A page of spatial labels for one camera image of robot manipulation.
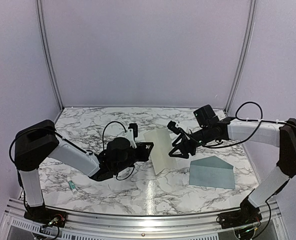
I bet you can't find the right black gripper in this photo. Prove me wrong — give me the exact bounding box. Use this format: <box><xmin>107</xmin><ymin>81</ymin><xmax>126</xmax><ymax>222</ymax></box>
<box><xmin>168</xmin><ymin>125</ymin><xmax>213</xmax><ymax>159</ymax></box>

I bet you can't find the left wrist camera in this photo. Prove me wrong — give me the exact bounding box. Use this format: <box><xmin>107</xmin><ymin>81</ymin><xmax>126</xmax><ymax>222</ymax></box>
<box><xmin>126</xmin><ymin>123</ymin><xmax>138</xmax><ymax>149</ymax></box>

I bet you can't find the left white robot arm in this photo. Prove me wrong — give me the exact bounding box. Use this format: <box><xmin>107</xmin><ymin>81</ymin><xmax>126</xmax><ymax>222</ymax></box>
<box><xmin>9</xmin><ymin>119</ymin><xmax>154</xmax><ymax>223</ymax></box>

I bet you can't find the left aluminium corner post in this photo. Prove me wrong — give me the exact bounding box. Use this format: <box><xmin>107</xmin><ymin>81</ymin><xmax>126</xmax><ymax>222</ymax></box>
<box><xmin>35</xmin><ymin>0</ymin><xmax>64</xmax><ymax>111</ymax></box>

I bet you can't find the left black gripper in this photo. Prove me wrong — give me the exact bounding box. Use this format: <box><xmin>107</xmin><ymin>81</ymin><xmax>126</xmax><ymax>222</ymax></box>
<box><xmin>114</xmin><ymin>142</ymin><xmax>154</xmax><ymax>174</ymax></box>

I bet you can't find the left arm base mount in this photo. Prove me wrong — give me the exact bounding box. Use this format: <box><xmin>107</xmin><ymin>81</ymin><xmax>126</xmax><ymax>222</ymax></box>
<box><xmin>24</xmin><ymin>206</ymin><xmax>68</xmax><ymax>228</ymax></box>

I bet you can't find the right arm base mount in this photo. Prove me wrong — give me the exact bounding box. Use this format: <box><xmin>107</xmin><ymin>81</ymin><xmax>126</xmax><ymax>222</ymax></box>
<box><xmin>216</xmin><ymin>209</ymin><xmax>262</xmax><ymax>229</ymax></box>

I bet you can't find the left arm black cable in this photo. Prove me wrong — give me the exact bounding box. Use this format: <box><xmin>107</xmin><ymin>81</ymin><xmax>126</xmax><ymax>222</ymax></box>
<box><xmin>102</xmin><ymin>120</ymin><xmax>136</xmax><ymax>181</ymax></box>

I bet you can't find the white green glue stick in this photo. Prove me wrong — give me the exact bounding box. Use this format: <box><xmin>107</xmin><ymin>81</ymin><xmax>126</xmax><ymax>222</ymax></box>
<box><xmin>67</xmin><ymin>177</ymin><xmax>78</xmax><ymax>195</ymax></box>

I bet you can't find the beige letter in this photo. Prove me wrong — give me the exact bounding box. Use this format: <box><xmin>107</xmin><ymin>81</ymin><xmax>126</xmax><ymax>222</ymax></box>
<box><xmin>144</xmin><ymin>128</ymin><xmax>177</xmax><ymax>176</ymax></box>

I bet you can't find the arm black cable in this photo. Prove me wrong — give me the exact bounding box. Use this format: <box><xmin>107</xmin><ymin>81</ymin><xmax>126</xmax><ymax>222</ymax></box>
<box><xmin>202</xmin><ymin>100</ymin><xmax>263</xmax><ymax>149</ymax></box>
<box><xmin>102</xmin><ymin>120</ymin><xmax>136</xmax><ymax>181</ymax></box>

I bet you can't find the aluminium front rail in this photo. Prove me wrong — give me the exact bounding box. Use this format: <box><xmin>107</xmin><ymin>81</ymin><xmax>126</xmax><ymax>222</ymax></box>
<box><xmin>0</xmin><ymin>198</ymin><xmax>289</xmax><ymax>240</ymax></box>

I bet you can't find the blue-grey envelope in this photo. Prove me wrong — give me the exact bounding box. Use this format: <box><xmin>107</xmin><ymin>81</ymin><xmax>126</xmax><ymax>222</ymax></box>
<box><xmin>189</xmin><ymin>156</ymin><xmax>235</xmax><ymax>190</ymax></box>

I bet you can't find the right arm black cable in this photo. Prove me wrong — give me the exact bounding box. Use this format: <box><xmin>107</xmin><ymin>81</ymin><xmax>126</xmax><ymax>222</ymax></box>
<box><xmin>202</xmin><ymin>100</ymin><xmax>263</xmax><ymax>149</ymax></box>

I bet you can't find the aluminium corner post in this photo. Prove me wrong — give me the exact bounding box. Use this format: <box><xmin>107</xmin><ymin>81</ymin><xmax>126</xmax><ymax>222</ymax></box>
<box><xmin>35</xmin><ymin>0</ymin><xmax>64</xmax><ymax>111</ymax></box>
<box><xmin>224</xmin><ymin>0</ymin><xmax>257</xmax><ymax>113</ymax></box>

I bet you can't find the right aluminium corner post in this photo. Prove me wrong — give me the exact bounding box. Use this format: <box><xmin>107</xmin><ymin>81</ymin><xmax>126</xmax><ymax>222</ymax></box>
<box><xmin>224</xmin><ymin>0</ymin><xmax>257</xmax><ymax>113</ymax></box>

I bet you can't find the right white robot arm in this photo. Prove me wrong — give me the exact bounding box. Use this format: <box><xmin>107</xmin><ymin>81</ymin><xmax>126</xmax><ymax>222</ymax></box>
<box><xmin>167</xmin><ymin>105</ymin><xmax>296</xmax><ymax>224</ymax></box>

